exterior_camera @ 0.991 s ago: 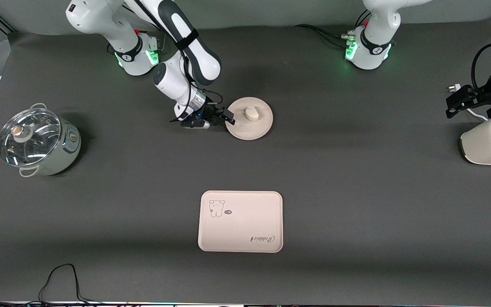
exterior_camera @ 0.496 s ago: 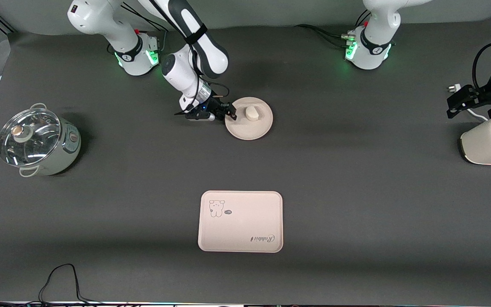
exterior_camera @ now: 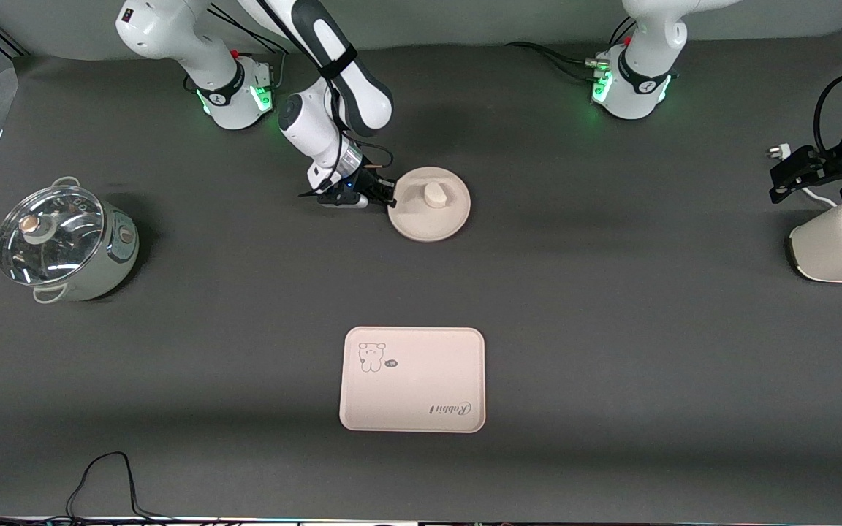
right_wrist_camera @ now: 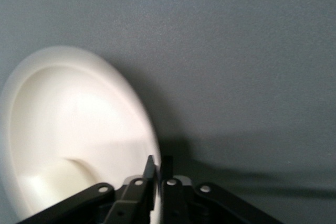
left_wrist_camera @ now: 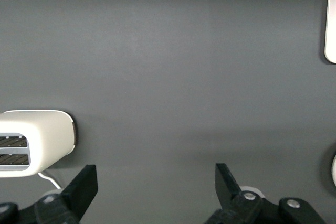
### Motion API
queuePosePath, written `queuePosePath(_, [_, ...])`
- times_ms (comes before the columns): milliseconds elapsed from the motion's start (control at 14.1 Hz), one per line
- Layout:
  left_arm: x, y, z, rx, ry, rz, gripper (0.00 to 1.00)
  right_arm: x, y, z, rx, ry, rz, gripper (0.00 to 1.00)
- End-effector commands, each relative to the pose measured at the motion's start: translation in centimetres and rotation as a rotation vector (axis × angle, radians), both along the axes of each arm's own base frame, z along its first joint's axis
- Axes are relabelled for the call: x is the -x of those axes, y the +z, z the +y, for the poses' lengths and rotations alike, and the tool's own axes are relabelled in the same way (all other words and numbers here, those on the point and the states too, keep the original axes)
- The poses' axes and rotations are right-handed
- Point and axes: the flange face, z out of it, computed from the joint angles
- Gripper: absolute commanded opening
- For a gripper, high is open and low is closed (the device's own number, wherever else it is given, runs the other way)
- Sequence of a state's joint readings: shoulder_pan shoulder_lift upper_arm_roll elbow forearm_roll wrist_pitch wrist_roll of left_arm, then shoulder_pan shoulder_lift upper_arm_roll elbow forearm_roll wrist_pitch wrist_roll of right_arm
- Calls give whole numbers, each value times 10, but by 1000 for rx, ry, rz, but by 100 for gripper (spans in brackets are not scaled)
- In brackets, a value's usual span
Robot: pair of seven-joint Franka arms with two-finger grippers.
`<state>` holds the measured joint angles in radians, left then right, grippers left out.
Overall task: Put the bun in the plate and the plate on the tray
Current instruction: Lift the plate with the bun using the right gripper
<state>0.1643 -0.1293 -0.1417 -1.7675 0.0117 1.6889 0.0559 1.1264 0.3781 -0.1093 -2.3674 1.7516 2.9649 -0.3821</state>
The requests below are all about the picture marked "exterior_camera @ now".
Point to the pale green electric pot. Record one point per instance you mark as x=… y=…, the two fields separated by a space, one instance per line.
x=118 y=252

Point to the glass pot lid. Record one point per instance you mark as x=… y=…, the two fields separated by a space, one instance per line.
x=63 y=248

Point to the round beige plate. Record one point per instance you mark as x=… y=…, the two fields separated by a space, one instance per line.
x=428 y=223

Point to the small white bun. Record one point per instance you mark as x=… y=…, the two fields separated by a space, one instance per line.
x=435 y=195

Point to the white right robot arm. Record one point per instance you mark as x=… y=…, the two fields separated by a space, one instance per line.
x=209 y=66

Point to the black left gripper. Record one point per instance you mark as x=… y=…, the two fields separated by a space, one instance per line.
x=827 y=162

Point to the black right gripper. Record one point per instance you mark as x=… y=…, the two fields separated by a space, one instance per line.
x=368 y=180

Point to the white toaster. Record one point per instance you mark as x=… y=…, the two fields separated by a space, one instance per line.
x=830 y=252

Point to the beige rabbit print tray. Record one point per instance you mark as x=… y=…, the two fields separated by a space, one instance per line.
x=421 y=383

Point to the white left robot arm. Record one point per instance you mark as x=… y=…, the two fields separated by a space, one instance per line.
x=640 y=88

